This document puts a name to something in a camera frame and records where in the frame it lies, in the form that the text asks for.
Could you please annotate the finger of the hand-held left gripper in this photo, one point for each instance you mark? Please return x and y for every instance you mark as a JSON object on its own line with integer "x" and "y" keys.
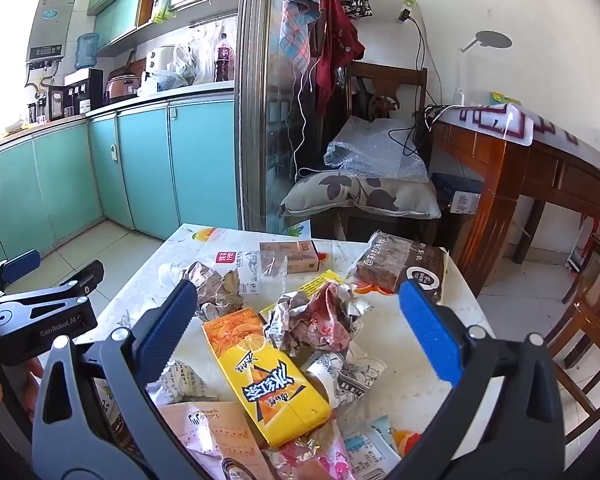
{"x": 22, "y": 265}
{"x": 82, "y": 280}

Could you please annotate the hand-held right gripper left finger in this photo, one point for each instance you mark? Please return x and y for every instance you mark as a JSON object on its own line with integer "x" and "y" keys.
{"x": 172, "y": 325}

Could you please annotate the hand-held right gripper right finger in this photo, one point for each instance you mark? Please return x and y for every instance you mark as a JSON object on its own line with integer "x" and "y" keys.
{"x": 430, "y": 332}

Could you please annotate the yellow drink carton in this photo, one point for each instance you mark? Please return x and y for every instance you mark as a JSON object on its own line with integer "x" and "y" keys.
{"x": 265, "y": 380}

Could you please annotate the red white foil wrapper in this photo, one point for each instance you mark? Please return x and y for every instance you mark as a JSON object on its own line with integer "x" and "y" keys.
{"x": 315, "y": 320}

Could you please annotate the crumpled newspaper ball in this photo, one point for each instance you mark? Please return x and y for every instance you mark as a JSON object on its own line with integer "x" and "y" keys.
{"x": 215, "y": 290}

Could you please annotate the table with fruit-print cloth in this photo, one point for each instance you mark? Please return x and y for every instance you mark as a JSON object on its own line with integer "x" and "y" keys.
{"x": 140, "y": 270}

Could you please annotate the brown snack packet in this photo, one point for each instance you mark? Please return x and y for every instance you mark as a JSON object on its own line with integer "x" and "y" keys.
{"x": 395, "y": 265}

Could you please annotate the printed paper cup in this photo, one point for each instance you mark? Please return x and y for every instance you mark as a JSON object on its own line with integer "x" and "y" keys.
{"x": 345, "y": 372}

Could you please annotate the clear bottle with red label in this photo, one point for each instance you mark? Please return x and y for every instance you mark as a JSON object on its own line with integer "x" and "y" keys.
{"x": 260, "y": 272}

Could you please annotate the pink printed paper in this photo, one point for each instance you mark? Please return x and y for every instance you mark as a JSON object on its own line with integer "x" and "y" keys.
{"x": 215, "y": 435}

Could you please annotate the blue white foil packet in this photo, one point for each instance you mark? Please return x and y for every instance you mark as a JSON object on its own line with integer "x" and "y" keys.
{"x": 370, "y": 447}

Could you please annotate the small brown carton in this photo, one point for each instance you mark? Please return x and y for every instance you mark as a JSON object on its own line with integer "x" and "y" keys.
{"x": 287, "y": 255}

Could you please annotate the teal base cabinets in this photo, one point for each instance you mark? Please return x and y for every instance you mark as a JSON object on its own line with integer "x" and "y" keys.
{"x": 145, "y": 160}

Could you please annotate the dark cardboard box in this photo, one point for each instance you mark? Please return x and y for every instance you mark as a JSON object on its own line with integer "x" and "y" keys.
{"x": 457, "y": 192}

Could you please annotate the floral cushion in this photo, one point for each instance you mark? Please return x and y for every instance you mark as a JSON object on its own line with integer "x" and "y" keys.
{"x": 360, "y": 195}

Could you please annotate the brown wooden chair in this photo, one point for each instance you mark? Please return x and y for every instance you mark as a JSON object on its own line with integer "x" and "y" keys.
{"x": 587, "y": 310}

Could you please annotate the pink foil snack packet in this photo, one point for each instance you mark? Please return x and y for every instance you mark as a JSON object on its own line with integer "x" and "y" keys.
{"x": 310, "y": 460}

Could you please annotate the black drinks machine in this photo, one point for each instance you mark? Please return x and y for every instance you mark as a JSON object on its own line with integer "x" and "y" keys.
{"x": 80, "y": 90}

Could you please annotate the wooden sideboard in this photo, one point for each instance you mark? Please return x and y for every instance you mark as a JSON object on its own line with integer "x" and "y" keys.
{"x": 500, "y": 160}

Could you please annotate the bubble wrap sheet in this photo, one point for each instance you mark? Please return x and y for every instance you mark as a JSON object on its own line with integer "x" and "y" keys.
{"x": 375, "y": 152}

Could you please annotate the brown rice cooker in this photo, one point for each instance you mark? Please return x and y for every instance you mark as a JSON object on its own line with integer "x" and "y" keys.
{"x": 122, "y": 87}

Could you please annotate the clear plastic bag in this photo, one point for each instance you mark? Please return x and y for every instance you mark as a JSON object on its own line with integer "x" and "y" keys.
{"x": 177, "y": 77}

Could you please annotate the blue water jug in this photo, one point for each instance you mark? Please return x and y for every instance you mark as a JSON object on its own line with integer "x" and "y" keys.
{"x": 87, "y": 50}

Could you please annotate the red patterned desk cover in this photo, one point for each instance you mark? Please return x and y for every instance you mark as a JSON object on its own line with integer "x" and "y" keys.
{"x": 520, "y": 122}

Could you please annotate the white air fryer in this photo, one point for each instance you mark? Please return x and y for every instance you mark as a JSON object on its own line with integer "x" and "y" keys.
{"x": 157, "y": 62}

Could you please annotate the grey water heater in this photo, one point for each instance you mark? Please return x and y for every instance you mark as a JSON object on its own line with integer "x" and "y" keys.
{"x": 50, "y": 25}

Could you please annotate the dark wooden chair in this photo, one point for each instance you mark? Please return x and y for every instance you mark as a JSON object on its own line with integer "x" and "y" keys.
{"x": 390, "y": 82}

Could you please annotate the dark soda bottle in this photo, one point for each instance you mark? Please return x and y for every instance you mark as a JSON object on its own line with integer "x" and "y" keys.
{"x": 223, "y": 60}

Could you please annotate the red garment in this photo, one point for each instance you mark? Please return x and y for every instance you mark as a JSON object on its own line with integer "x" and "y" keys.
{"x": 337, "y": 50}

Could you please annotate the plaid cloth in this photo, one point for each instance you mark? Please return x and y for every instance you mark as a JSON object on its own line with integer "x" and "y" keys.
{"x": 297, "y": 15}

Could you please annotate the metal sliding door frame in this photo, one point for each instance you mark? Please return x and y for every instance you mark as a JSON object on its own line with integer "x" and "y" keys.
{"x": 252, "y": 110}

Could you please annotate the teal wall cabinets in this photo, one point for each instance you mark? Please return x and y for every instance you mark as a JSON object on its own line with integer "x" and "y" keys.
{"x": 120, "y": 15}

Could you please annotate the round grey wall lamp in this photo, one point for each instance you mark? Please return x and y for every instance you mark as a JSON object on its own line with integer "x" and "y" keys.
{"x": 492, "y": 40}

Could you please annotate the wall charger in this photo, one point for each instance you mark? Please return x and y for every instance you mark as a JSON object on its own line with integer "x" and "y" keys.
{"x": 405, "y": 10}

